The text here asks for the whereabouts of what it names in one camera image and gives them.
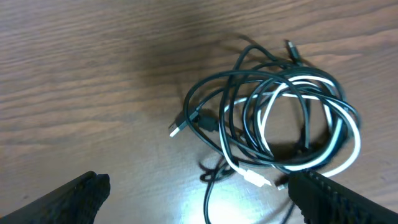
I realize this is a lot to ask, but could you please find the white usb cable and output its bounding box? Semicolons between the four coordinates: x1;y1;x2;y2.
218;74;362;188

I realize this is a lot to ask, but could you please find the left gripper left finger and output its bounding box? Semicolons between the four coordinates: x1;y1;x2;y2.
1;171;111;224

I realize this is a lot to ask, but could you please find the black usb cable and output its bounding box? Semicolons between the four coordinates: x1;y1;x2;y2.
167;39;362;224

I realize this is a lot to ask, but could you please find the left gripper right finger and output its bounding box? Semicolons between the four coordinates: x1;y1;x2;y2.
288;170;397;224

